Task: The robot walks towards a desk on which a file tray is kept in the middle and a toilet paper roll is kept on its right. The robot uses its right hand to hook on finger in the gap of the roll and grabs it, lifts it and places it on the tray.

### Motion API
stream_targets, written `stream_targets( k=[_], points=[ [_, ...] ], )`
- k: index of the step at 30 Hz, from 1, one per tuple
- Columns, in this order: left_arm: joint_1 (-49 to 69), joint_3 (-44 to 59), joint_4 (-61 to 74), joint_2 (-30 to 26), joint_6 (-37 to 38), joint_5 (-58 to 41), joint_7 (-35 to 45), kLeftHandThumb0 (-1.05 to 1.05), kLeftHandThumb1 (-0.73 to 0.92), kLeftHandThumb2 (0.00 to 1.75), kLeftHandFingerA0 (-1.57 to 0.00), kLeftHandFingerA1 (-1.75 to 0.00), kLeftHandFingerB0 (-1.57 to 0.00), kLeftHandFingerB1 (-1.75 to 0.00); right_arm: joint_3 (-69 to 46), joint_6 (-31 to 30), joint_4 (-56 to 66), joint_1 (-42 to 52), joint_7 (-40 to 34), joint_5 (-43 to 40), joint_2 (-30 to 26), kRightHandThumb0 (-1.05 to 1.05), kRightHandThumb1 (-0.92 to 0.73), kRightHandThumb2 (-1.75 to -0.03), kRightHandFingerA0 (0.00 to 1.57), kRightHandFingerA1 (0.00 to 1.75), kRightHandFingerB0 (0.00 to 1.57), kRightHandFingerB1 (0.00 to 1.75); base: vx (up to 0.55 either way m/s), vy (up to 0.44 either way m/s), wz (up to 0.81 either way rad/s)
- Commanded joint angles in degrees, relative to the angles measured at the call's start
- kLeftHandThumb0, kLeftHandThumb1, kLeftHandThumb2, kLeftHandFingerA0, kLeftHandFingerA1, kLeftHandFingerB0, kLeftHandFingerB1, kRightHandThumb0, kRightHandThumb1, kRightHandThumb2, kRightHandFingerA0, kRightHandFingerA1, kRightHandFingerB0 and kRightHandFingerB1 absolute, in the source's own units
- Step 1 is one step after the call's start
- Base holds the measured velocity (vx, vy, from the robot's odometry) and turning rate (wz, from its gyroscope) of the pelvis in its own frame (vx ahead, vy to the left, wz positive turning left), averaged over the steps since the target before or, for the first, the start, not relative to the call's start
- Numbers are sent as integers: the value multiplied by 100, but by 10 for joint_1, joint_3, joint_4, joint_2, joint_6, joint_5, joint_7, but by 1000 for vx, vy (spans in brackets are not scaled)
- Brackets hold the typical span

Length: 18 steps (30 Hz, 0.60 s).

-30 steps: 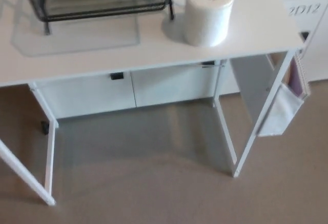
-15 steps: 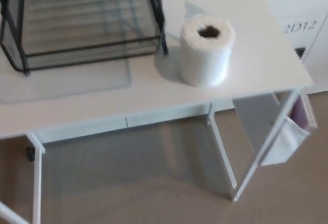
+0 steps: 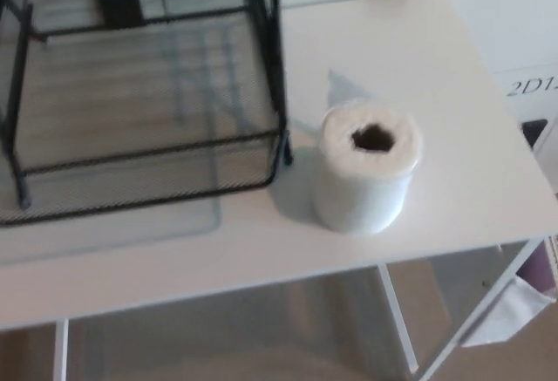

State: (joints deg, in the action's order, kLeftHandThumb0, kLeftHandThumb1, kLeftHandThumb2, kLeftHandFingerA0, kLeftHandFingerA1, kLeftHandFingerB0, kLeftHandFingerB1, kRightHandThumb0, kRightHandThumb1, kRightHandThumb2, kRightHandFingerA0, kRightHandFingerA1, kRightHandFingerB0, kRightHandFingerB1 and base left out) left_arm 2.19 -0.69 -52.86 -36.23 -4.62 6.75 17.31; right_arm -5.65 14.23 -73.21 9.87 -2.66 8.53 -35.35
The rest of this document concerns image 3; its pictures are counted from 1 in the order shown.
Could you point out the white toilet paper roll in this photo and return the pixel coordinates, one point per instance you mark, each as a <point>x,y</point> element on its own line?
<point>362,198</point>

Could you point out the black mesh file tray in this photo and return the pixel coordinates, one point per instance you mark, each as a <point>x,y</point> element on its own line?
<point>144,189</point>

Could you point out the white cloth bag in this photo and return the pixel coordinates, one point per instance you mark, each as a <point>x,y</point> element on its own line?
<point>510,311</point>

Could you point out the purple object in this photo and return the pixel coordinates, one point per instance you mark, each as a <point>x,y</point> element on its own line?
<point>538,267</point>

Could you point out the white desk leg frame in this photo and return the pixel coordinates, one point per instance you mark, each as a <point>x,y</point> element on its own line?
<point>399,324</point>
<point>62,355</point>

